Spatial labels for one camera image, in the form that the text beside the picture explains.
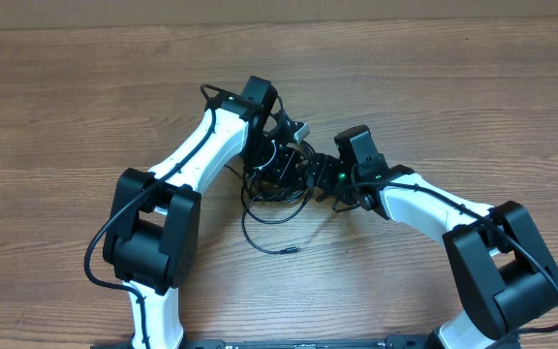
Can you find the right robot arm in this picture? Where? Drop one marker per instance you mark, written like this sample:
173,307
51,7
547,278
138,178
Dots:
504,273

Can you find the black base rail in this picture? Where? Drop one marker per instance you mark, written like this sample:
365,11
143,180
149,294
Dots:
395,341

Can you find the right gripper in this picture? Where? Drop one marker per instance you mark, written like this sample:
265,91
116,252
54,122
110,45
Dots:
320,177

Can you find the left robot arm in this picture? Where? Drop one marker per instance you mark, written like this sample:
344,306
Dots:
151,236

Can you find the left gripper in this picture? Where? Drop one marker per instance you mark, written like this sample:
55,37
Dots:
285,167

